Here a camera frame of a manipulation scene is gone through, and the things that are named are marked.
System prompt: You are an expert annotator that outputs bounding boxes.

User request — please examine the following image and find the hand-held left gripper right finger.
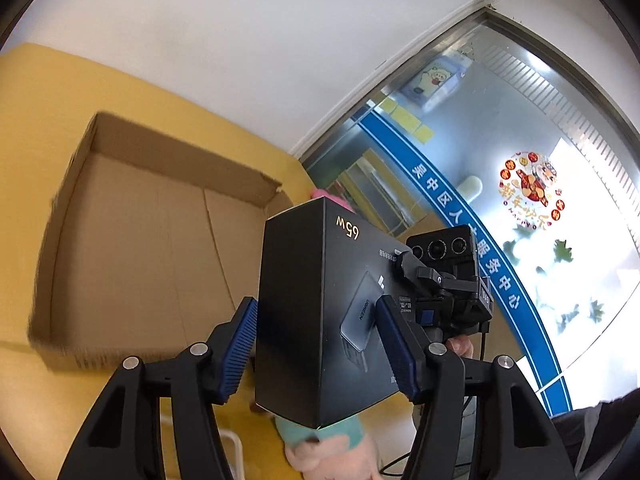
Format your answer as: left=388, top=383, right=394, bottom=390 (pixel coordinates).
left=376, top=296, right=577, bottom=480

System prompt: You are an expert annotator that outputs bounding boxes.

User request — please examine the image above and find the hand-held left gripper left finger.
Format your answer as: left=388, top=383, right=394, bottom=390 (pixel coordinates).
left=57, top=296, right=259, bottom=480

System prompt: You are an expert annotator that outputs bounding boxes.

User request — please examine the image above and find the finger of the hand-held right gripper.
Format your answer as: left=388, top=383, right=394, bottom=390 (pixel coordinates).
left=394, top=250, right=451, bottom=292
left=412, top=297, right=441, bottom=333

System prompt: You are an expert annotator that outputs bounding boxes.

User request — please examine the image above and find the black charger box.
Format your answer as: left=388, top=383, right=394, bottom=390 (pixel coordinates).
left=254, top=196, right=417, bottom=430

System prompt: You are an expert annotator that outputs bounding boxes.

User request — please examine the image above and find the brown cardboard box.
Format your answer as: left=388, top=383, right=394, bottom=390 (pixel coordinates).
left=27, top=111, right=296, bottom=373

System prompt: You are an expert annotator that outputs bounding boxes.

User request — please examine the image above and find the wooden desktop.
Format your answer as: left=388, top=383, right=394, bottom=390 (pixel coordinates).
left=0, top=42, right=416, bottom=480

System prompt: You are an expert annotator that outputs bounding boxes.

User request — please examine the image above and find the person's right hand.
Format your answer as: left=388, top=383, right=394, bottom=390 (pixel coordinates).
left=446, top=335, right=475, bottom=361

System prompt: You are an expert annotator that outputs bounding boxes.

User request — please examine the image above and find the blue banner strip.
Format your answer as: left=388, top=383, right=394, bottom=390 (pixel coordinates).
left=356, top=109, right=574, bottom=417

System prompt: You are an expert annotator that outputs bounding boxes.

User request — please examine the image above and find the magenta plush toy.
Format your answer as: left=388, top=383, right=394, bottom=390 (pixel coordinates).
left=310, top=187, right=354, bottom=212

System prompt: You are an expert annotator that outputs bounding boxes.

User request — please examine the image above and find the red festive window sticker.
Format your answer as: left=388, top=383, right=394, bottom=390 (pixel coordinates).
left=498, top=150, right=567, bottom=229

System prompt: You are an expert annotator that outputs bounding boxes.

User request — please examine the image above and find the pink pig plush toy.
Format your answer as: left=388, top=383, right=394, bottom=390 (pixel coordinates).
left=274, top=410, right=382, bottom=480

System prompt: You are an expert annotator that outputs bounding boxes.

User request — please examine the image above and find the glass door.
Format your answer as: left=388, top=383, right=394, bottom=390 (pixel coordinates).
left=299, top=10, right=640, bottom=417

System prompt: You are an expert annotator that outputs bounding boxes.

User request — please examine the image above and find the cartoon pig poster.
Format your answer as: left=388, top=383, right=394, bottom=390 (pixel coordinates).
left=400, top=57, right=472, bottom=112

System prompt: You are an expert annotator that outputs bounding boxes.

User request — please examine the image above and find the person's grey clothing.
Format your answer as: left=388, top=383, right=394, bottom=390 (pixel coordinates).
left=549, top=386, right=640, bottom=480

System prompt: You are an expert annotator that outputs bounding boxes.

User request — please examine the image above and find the white metal frame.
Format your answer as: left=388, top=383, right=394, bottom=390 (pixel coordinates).
left=216, top=429, right=247, bottom=480

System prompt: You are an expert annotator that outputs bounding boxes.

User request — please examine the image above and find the black cable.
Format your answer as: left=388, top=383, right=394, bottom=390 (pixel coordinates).
left=379, top=454, right=417, bottom=477

